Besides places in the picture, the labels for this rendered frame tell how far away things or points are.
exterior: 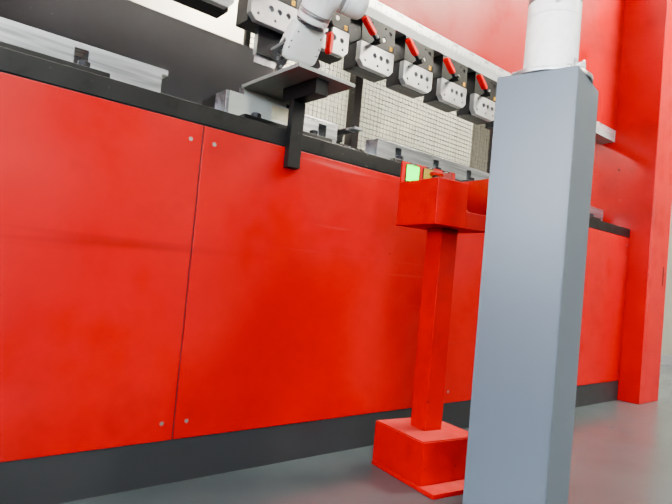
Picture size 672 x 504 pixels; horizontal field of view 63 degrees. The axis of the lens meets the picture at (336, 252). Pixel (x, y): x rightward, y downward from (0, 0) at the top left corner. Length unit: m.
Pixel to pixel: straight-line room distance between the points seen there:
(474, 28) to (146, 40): 1.21
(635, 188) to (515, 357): 2.08
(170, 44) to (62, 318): 1.16
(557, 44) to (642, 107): 1.96
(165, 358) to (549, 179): 0.93
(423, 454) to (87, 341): 0.82
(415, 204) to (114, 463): 0.94
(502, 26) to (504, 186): 1.29
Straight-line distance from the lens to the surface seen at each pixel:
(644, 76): 3.40
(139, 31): 2.07
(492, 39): 2.43
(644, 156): 3.27
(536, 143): 1.31
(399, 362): 1.79
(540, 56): 1.41
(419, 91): 2.04
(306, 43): 1.52
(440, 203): 1.43
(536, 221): 1.27
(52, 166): 1.23
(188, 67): 2.11
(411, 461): 1.49
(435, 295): 1.49
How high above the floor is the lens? 0.52
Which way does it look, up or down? 2 degrees up
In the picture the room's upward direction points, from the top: 5 degrees clockwise
